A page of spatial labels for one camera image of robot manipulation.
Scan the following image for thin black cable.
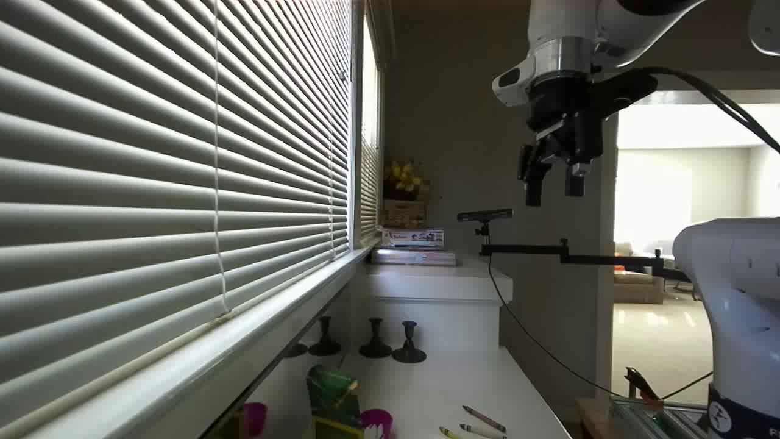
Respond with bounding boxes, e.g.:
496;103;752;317
485;261;712;410

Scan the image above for black camera cable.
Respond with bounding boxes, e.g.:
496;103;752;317
647;66;780;156

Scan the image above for dark red clamp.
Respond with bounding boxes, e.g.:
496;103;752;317
621;362;666;410

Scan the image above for green box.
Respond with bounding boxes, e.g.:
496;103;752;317
304;362;367;439

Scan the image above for brown flower basket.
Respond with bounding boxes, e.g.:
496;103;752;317
380;198;430;231

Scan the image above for thin book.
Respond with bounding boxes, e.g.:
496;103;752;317
378;227;449;251

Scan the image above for pink plastic cup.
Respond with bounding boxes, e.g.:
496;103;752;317
357;407;398;439

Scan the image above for white window sill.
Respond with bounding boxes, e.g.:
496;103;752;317
22;235;384;439

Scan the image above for brown crayon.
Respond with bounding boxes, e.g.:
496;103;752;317
461;401;511;435

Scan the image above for black camera on stand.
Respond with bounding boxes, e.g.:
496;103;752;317
455;207;513;238

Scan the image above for wide white window blind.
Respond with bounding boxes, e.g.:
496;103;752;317
0;0;357;433

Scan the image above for yellow flowers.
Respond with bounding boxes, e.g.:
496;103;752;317
382;159;430;201

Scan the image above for brown sofa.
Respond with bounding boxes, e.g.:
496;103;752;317
611;266;669;306

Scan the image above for narrow white window blind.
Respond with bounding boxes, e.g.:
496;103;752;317
355;15;384;245

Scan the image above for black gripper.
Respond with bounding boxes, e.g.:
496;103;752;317
517;71;608;207

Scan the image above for white blind cord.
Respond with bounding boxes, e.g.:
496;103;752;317
209;0;234;318

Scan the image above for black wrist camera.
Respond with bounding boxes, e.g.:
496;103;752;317
601;67;661;116

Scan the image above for thick book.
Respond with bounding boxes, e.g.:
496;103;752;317
371;245;461;270

